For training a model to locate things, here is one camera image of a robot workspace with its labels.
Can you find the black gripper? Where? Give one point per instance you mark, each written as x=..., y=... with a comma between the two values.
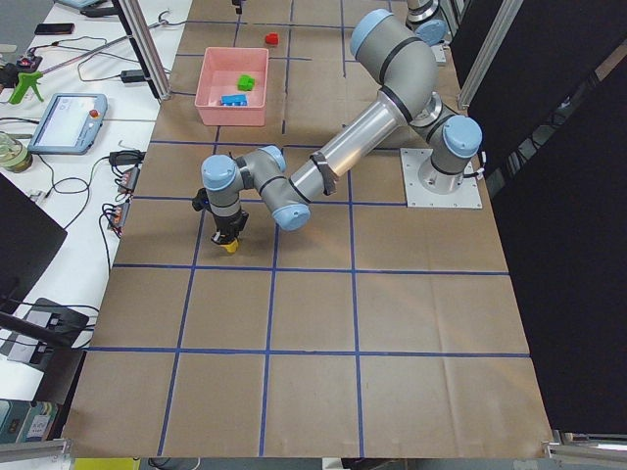
x=229, y=222

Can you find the yellow toy block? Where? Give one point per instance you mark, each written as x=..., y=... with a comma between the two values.
x=231, y=247

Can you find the blue toy block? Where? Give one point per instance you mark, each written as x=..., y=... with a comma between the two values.
x=234, y=100

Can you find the green toy block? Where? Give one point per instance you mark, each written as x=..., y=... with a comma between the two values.
x=246, y=82

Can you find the red toy block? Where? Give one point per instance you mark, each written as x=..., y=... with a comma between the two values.
x=272, y=38

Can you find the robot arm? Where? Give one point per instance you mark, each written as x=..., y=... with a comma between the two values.
x=405, y=68
x=426, y=20

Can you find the pink plastic box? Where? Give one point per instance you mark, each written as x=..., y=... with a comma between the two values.
x=219, y=73

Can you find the orange usb hub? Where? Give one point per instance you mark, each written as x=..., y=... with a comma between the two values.
x=127, y=180
x=116, y=216

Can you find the monitor stand base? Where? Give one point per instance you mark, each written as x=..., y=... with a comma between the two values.
x=65, y=323

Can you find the black power adapter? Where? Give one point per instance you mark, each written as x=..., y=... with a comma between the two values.
x=132, y=76

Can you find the teach pendant tablet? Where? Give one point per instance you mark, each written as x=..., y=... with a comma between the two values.
x=70, y=124

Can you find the black monitor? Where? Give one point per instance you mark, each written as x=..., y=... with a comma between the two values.
x=30, y=239

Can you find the glass jar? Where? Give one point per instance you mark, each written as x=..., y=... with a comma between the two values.
x=15, y=156

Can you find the black smartphone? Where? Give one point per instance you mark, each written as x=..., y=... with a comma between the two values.
x=54, y=29

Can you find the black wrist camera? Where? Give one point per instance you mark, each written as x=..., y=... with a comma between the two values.
x=201, y=201

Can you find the aluminium frame post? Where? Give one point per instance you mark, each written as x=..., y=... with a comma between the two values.
x=139, y=35

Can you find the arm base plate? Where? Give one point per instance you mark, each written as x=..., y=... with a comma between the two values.
x=428, y=188

